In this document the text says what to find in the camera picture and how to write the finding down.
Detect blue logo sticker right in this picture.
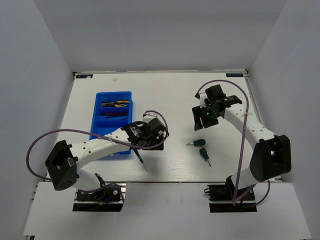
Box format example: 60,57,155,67
225,73,244,78

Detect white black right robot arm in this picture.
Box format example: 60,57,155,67
192,85,292,200

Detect green stubby flathead screwdriver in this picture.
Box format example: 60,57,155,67
186,138,206,147

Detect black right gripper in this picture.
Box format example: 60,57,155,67
191,103,221,131

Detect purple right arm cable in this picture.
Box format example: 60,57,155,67
194,79,271,207

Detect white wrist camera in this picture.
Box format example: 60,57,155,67
142,112,158,123
194,92,207,108

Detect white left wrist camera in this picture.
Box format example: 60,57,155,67
142,112,158,123

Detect blue plastic compartment tray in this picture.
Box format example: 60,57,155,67
89,91,134,161

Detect black green precision screwdriver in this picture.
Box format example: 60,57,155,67
133,148,148,171

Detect yellow bent-nose pliers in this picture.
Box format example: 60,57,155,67
101,102,117,107

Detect large brown hex key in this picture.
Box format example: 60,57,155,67
104,115,128,121

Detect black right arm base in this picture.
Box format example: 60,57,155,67
203,177,257,213

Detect blue logo sticker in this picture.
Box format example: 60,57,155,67
75,74,93,79
225,73,244,78

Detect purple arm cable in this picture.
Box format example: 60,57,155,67
194,79,271,207
26,109,170,201

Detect green stubby screwdriver orange cap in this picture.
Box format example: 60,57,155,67
199,147,212,167

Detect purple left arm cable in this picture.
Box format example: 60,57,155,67
26,109,170,201

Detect metal table edge rail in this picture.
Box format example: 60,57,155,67
245,72,292,182

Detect long brown ball-end hex key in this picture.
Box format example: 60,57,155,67
100,112,129,118

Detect blue logo sticker left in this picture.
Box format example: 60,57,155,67
75,74,93,79

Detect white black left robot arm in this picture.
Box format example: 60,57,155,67
45,117,168,200

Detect yellow black long-nose pliers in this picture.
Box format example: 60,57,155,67
111,100,130,108

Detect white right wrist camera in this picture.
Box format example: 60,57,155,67
194,92,207,108

